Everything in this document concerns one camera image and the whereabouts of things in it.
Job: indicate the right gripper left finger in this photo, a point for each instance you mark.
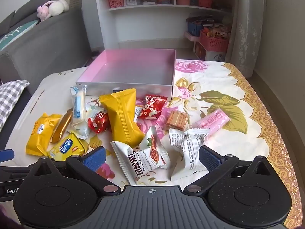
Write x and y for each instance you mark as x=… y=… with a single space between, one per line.
x=85 y=169

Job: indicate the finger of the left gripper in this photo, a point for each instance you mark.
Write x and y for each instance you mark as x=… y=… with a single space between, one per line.
x=6 y=155

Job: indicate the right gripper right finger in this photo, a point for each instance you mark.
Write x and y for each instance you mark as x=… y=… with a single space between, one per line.
x=219 y=167

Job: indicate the yellow blue-label cracker pack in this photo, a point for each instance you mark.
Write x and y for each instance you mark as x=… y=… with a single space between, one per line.
x=70 y=145

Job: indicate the white text-printed snack pack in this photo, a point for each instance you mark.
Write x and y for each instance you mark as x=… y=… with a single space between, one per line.
x=188 y=144

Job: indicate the yellow orange-print snack pack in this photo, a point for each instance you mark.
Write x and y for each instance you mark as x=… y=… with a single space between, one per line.
x=41 y=134

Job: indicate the red candy pack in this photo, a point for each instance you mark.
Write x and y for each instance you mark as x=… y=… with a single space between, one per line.
x=99 y=122
x=153 y=107

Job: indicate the gold bar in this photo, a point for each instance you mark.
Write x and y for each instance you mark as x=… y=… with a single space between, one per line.
x=62 y=126

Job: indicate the pink bar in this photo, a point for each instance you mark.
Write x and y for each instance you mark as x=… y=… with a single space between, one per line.
x=213 y=122

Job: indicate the wafer biscuit clear pack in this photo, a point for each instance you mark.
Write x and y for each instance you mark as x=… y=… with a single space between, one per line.
x=177 y=120

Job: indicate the white pecan kernel pack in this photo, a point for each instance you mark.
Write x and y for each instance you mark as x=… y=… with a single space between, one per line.
x=148 y=156

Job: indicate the large yellow snack pack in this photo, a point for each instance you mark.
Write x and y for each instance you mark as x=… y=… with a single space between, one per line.
x=121 y=110

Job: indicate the white blue long snack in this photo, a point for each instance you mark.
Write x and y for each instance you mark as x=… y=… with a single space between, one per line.
x=78 y=100

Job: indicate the small silver candy wrapper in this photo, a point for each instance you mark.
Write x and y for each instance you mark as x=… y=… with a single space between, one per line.
x=82 y=130

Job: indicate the floral tablecloth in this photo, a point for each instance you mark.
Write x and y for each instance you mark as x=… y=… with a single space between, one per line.
x=200 y=87

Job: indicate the grey checkered cloth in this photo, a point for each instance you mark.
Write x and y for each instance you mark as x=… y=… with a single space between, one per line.
x=10 y=94

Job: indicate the pink silver cardboard box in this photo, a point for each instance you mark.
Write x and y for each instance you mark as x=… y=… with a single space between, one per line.
x=149 y=71

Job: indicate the teal cushion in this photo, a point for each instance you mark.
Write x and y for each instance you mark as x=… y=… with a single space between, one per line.
x=13 y=35

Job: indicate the white printed storage box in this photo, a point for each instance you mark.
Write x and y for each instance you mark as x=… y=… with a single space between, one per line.
x=203 y=54

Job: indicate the lace curtain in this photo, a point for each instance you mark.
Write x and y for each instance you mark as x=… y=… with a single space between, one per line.
x=246 y=34

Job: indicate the pink basket on floor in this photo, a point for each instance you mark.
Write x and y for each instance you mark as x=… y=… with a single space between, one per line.
x=213 y=44

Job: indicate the grey sofa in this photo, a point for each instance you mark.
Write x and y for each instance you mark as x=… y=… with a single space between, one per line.
x=58 y=44

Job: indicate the blue storage bin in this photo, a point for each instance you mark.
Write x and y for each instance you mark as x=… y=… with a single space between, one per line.
x=194 y=28

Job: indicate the white bookshelf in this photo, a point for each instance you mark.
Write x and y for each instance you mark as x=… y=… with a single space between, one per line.
x=150 y=26

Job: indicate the pink white plush toy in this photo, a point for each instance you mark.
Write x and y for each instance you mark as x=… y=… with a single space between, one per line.
x=51 y=9

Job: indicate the small pink shelf basket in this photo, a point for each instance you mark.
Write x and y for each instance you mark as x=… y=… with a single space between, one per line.
x=116 y=3

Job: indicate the red shelf basket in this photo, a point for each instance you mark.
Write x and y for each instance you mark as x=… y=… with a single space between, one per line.
x=205 y=3

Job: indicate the white label box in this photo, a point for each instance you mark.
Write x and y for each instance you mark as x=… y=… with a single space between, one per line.
x=130 y=2

